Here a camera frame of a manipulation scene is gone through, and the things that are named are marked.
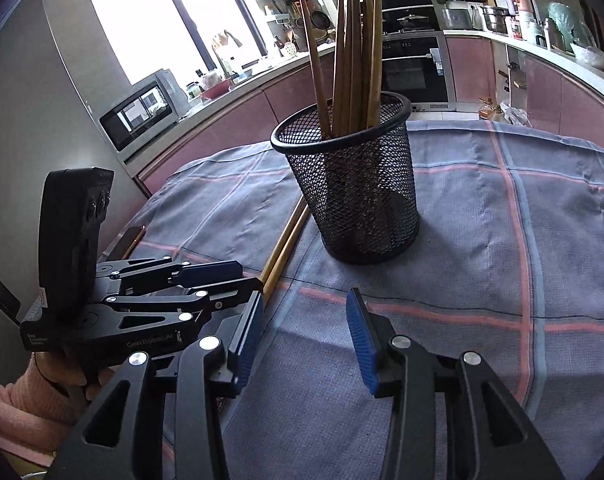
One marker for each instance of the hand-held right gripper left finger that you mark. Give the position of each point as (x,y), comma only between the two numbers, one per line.
(249,335)

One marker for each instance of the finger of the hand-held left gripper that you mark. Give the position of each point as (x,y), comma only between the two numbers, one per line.
(222,292)
(207,272)

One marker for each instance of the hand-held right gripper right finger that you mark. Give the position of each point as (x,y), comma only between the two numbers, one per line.
(362,340)

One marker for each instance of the black mesh utensil holder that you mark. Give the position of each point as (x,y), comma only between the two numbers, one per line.
(381,210)

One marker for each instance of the bunch of wooden chopsticks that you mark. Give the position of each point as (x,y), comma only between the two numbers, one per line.
(354,60)

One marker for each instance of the person's left hand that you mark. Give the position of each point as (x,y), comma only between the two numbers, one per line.
(77,375)

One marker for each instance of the dark smartphone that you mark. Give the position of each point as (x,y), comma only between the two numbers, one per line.
(129,242)

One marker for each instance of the silver microwave oven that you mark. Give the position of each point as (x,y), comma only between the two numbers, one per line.
(142,110)

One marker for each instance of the grey plaid tablecloth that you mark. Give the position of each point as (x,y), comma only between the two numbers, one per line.
(481,240)

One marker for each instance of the red basin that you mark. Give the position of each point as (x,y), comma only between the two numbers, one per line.
(216,89)

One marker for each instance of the pink kitchen cabinets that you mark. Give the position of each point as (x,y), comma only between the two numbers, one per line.
(282,100)

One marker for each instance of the kitchen window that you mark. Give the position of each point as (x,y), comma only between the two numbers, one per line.
(157,25)

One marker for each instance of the yellow oil bottle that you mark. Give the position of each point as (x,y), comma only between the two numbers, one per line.
(489,112)

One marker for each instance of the clear plastic bag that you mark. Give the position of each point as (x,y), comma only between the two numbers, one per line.
(515,114)

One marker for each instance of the black built-in oven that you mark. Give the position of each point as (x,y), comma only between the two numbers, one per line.
(416,70)

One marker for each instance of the hanging dark frying pan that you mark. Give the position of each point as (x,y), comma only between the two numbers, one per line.
(320,20)

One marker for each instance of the lidded cooking pan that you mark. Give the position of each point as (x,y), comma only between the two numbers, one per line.
(411,21)

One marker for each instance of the steel stock pot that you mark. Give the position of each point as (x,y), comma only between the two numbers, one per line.
(495,19)

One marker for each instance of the green plastic bag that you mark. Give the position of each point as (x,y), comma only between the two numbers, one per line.
(561,25)

